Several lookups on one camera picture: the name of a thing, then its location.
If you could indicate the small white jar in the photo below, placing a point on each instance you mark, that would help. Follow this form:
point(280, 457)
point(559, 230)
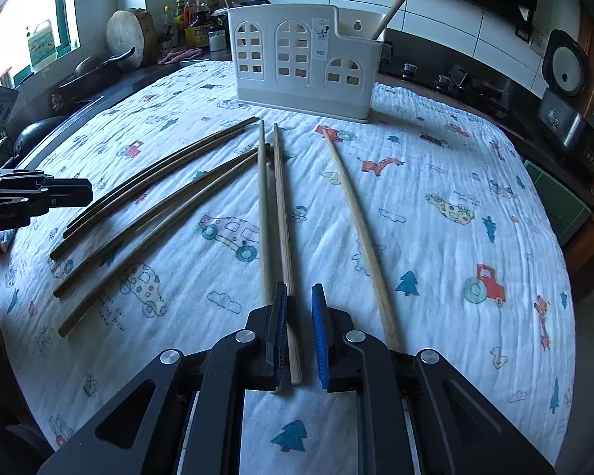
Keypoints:
point(218, 39)

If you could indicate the white plastic chopstick holder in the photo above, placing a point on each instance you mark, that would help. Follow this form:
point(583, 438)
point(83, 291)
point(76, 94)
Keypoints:
point(267, 91)

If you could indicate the black gas stove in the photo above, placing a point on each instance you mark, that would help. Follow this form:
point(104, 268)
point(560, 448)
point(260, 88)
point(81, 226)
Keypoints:
point(455, 84)

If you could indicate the round wooden cutting board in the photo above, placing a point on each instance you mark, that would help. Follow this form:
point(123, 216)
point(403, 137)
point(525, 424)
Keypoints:
point(123, 34)

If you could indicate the green-labelled oil bottle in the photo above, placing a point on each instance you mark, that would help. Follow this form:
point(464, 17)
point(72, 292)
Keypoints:
point(179, 17)

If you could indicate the small yellow-capped bottle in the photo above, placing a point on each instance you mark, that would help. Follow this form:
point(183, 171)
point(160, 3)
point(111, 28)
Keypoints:
point(169, 24)

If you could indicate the black wall switch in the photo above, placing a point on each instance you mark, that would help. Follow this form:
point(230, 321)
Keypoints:
point(523, 32)

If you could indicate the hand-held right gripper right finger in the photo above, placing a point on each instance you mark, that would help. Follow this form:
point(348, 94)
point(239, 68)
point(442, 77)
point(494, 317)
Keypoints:
point(319, 336)

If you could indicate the brown wooden cabinet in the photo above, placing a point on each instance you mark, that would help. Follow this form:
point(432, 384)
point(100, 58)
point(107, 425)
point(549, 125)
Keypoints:
point(591, 34)

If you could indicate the detergent bottle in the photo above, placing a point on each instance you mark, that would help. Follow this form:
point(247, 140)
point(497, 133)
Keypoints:
point(42, 44)

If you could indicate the green cabinet under stove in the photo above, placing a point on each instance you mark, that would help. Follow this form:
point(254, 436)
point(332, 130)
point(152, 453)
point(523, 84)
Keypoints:
point(559, 203)

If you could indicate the black and silver electric pot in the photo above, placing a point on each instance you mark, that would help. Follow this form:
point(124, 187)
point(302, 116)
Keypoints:
point(569, 128)

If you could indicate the dark round object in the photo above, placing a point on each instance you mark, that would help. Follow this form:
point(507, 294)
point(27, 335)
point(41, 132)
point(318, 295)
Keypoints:
point(34, 131)

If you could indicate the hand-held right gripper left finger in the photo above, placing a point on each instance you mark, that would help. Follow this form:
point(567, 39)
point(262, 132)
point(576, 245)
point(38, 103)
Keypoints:
point(279, 326)

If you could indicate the black rice cooker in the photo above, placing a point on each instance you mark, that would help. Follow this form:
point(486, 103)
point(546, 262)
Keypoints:
point(567, 64)

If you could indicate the white printed cloth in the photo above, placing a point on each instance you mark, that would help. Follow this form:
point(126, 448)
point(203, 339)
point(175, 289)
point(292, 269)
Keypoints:
point(425, 208)

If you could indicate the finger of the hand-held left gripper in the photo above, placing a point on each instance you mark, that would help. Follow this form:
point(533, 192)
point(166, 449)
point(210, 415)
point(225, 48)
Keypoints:
point(24, 175)
point(69, 192)

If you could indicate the dark wooden chopstick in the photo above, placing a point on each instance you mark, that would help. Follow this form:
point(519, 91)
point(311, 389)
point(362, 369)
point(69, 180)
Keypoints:
point(74, 223)
point(69, 324)
point(67, 282)
point(62, 247)

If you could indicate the window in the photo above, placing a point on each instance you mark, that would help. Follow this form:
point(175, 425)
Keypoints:
point(20, 10)

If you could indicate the white wall socket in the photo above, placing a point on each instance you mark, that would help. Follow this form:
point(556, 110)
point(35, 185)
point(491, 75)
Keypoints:
point(538, 39)

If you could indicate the pink rag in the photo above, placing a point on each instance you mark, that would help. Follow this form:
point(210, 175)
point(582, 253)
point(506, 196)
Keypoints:
point(178, 54)

